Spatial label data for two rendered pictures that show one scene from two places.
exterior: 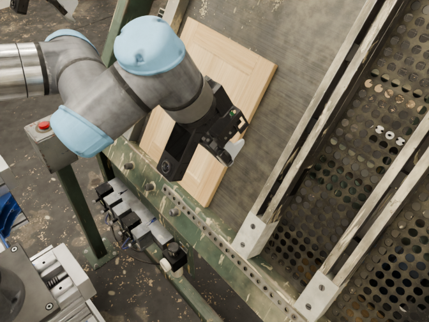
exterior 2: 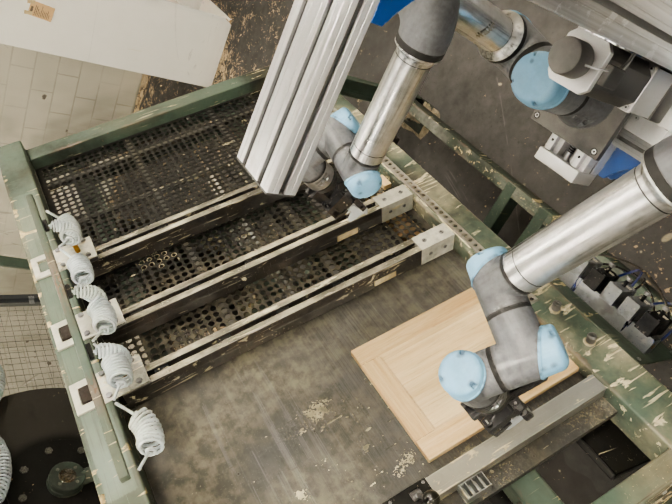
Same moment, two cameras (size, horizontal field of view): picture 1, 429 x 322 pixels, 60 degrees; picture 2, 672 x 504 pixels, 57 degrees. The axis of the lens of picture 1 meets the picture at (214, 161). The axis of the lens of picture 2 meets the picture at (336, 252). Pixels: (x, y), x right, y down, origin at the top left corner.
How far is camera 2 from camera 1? 156 cm
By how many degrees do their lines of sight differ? 69
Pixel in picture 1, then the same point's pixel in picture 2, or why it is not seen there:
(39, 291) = (550, 122)
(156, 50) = not seen: hidden behind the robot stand
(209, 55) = (418, 401)
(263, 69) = (363, 353)
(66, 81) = (339, 137)
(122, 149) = (604, 365)
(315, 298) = (392, 195)
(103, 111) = not seen: hidden behind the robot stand
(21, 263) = (579, 140)
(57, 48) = (345, 159)
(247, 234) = (432, 236)
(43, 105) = not seen: outside the picture
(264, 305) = (443, 200)
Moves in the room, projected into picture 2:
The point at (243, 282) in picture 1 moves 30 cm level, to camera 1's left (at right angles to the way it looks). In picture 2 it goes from (458, 215) to (538, 191)
